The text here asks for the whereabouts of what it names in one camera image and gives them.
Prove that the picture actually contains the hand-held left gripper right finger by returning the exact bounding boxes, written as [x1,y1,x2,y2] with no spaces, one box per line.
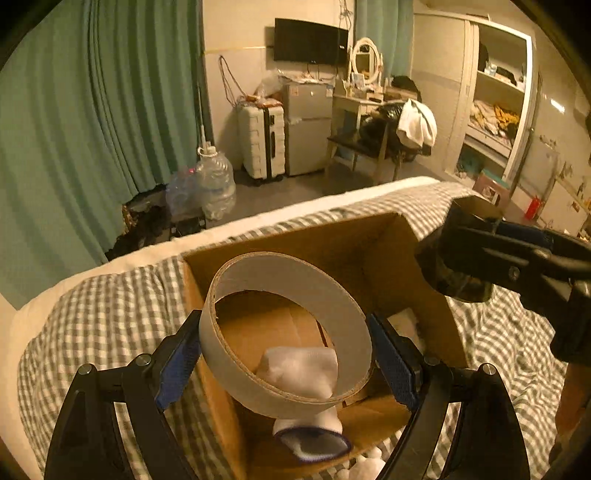
[367,313,532,480]

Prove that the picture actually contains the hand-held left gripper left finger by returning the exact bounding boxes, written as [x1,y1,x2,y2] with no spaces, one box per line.
[44,310,204,480]

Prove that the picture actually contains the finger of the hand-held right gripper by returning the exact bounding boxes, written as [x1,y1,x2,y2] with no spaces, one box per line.
[438,249,591,296]
[444,209,591,260]

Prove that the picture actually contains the dark tape roll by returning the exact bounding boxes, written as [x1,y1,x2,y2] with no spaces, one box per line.
[414,196,505,304]

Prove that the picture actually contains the brown cardboard box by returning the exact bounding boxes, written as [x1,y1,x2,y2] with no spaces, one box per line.
[181,210,469,480]

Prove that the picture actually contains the cardboard tape roll core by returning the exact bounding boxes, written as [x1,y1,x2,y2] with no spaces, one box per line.
[198,251,374,415]

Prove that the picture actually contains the person's right forearm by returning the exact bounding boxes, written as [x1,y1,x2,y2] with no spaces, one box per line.
[553,360,591,467]

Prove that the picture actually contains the pink and teal box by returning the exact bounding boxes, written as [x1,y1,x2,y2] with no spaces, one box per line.
[472,170,512,205]

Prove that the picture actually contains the grey checked blanket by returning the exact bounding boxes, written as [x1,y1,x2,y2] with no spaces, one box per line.
[16,182,573,480]

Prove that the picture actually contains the white sock with dark cuff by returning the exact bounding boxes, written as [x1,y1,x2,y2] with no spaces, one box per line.
[255,346,352,463]

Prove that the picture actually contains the white fluffy cloth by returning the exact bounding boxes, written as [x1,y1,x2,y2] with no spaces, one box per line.
[339,443,393,480]

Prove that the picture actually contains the yellow clothes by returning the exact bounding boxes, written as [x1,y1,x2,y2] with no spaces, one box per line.
[493,104,521,136]

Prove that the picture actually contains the white mattress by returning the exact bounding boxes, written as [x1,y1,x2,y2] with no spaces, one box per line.
[0,175,439,356]

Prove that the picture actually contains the pile of dark items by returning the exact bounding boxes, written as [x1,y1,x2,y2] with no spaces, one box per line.
[105,203,205,265]

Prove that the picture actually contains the white wardrobe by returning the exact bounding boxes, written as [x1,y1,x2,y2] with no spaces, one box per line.
[412,11,542,186]

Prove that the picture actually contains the white garment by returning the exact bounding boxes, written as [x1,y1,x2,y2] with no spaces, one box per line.
[396,98,438,149]

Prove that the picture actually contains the crushed clear plastic bottle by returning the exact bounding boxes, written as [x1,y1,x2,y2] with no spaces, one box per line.
[165,170,205,217]

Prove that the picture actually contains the large clear water jug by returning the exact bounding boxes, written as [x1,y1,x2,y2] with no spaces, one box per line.
[196,144,238,220]

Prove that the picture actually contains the black plastic bag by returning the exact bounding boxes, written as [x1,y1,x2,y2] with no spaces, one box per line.
[359,102,408,151]

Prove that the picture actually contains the wooden stool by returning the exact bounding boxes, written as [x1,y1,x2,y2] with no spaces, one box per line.
[325,133,403,182]

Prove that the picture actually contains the white dressing table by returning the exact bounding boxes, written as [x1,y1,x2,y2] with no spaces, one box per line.
[331,87,423,139]

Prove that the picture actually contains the white suitcase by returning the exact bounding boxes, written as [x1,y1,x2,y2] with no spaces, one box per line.
[237,102,286,182]

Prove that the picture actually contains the round white vanity mirror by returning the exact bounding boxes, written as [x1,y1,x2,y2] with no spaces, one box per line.
[349,37,384,87]

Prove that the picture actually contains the silver mini fridge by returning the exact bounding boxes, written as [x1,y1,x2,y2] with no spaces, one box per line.
[281,80,334,177]

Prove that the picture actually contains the narrow green curtain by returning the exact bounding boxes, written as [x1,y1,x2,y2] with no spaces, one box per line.
[355,0,415,78]

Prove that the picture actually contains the wide green curtain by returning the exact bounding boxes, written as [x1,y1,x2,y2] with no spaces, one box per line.
[0,0,207,296]

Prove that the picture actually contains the clear plastic bag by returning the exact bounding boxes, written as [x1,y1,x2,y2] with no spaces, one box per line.
[255,69,296,100]

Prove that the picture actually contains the black wall television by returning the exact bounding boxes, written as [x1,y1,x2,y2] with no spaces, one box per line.
[274,17,350,66]

